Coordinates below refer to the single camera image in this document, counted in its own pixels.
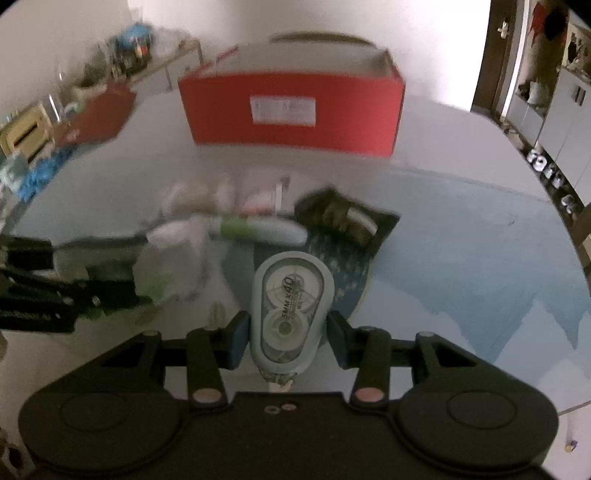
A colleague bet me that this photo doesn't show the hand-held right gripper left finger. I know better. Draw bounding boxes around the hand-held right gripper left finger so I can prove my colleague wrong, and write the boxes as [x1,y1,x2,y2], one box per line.
[99,310,252,410]

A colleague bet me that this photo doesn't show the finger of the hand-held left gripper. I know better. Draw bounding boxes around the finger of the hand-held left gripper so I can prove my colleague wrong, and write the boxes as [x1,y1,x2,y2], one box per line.
[9,272,154,320]
[0,235,55,272]

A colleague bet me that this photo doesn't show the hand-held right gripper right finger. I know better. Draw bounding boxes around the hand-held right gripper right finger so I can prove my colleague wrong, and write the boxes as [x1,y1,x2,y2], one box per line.
[325,310,481,410]

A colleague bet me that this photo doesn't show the pale blue correction tape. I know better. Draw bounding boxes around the pale blue correction tape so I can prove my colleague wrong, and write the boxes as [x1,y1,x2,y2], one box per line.
[249,251,334,393]

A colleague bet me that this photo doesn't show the clear plastic bag green print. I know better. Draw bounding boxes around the clear plastic bag green print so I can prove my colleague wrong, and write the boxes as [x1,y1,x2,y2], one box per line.
[55,222,213,319]

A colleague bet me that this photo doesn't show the red cardboard box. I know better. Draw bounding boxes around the red cardboard box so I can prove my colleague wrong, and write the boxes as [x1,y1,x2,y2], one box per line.
[178,44,406,160]

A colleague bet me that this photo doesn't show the dark blue patterned pouch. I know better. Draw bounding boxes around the dark blue patterned pouch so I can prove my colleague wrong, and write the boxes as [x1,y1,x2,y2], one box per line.
[252,228,384,320]

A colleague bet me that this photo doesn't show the pale green mug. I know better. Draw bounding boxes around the pale green mug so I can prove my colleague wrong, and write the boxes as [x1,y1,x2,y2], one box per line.
[0,152,28,192]

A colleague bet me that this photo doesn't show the blue gloves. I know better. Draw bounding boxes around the blue gloves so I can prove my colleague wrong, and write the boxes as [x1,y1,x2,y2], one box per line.
[18,148,70,201]

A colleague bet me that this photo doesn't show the green white tube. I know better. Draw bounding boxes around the green white tube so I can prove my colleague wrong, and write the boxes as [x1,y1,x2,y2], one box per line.
[210,216,309,246]

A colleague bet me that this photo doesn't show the yellow tissue box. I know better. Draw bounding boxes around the yellow tissue box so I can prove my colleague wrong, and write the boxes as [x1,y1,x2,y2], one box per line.
[0,104,54,164]

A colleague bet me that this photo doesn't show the dark snack packet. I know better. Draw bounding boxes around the dark snack packet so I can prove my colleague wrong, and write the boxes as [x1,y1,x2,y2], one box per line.
[293,185,402,257]

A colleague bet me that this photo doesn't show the clear biscuit packet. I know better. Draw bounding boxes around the clear biscuit packet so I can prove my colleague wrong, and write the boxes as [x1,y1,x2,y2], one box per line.
[166,178,236,215]

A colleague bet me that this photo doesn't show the pink white small packet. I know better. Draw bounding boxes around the pink white small packet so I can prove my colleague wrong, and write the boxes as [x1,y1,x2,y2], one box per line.
[240,178,289,217]

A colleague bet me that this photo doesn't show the white sideboard cabinet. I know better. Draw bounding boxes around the white sideboard cabinet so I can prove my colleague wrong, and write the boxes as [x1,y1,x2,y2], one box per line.
[129,39,204,90]

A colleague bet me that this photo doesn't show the blue globe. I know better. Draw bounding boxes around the blue globe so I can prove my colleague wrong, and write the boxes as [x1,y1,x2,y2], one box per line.
[115,23,153,58]

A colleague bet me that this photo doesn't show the wooden slat-back chair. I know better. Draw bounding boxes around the wooden slat-back chair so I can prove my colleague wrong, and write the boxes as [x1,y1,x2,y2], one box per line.
[270,31,375,47]
[570,203,591,273]

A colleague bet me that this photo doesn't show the row of white shoes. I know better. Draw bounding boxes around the row of white shoes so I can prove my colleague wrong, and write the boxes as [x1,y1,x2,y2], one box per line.
[526,148,585,215]

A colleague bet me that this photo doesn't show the brown door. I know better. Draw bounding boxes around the brown door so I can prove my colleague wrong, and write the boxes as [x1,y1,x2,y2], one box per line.
[471,0,532,116]

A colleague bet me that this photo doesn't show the white handbag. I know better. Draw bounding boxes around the white handbag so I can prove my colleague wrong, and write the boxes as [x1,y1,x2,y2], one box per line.
[524,80,550,107]

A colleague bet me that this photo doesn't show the red hanging ornament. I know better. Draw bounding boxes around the red hanging ornament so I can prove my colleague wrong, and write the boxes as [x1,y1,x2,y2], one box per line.
[531,0,552,34]

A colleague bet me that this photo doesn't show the black red hanging hat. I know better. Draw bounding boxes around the black red hanging hat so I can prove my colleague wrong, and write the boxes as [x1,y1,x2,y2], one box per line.
[547,4,570,38]

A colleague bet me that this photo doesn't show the white wall cabinet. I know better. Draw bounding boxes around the white wall cabinet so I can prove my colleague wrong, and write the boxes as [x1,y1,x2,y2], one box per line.
[505,0,591,204]

